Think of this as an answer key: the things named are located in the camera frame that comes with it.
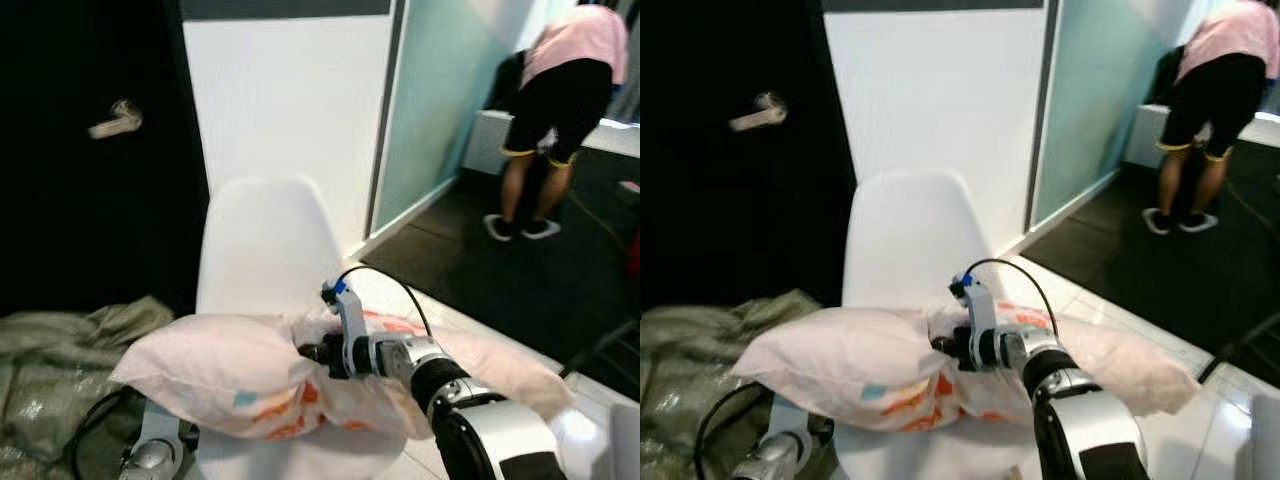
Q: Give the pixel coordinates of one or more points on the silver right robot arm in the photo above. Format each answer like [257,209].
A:
[480,430]
[1085,420]

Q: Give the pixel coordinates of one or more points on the grey green crumpled cloth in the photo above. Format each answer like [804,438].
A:
[690,345]
[55,350]

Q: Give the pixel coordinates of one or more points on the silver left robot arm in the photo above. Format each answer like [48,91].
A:
[780,455]
[155,455]

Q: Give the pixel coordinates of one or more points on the white plastic chair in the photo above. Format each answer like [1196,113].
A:
[905,235]
[265,240]

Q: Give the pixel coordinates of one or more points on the black door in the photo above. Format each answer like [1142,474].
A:
[60,220]
[720,220]

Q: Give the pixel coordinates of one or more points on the person in pink shirt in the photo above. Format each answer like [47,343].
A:
[1215,85]
[560,90]

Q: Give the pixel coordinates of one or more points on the white ledge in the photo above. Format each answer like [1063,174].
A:
[1145,135]
[485,140]

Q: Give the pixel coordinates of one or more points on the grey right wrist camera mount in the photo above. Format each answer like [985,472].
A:
[980,315]
[352,320]

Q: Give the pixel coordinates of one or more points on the frosted glass panel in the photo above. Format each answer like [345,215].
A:
[1090,100]
[430,100]

